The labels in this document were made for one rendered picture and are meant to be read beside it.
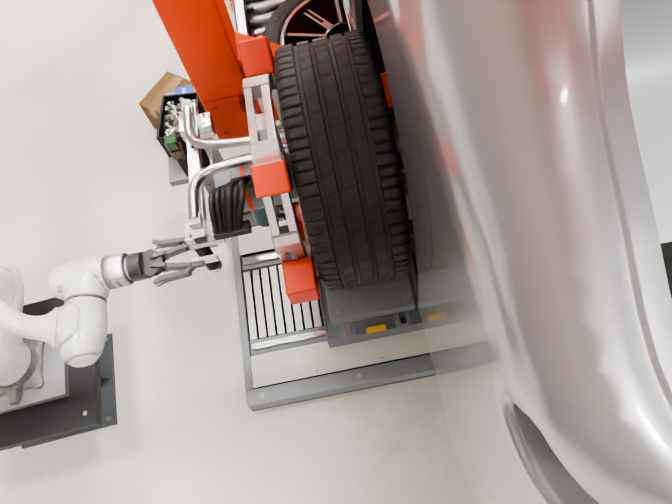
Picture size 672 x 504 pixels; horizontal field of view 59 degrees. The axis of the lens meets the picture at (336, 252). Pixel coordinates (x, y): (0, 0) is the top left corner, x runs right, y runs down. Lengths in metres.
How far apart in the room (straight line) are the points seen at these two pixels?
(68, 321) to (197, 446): 0.92
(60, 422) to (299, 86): 1.40
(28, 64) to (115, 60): 0.50
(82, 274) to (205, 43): 0.74
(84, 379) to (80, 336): 0.66
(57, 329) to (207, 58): 0.88
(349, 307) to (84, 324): 0.92
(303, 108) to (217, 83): 0.66
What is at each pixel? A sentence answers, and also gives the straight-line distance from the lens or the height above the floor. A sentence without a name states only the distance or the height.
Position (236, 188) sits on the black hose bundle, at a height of 1.04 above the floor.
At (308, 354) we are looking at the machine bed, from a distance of 2.21.
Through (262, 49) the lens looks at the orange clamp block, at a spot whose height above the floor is 1.11.
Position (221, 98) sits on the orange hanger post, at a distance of 2.00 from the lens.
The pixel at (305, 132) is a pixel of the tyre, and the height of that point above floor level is 1.16.
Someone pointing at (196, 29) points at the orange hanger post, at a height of 1.02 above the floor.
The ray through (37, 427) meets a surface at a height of 0.30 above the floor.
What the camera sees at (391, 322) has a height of 0.15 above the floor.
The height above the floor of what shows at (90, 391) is 0.30.
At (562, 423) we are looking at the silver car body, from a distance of 0.60.
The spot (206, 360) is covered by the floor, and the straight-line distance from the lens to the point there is 2.39.
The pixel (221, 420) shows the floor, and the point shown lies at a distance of 2.32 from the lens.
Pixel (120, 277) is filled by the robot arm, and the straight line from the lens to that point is 1.62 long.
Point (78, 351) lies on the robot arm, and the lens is 1.57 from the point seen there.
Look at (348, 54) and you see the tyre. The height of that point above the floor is 1.16.
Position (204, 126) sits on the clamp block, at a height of 0.95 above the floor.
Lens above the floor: 2.17
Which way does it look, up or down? 63 degrees down
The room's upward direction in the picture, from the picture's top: 15 degrees counter-clockwise
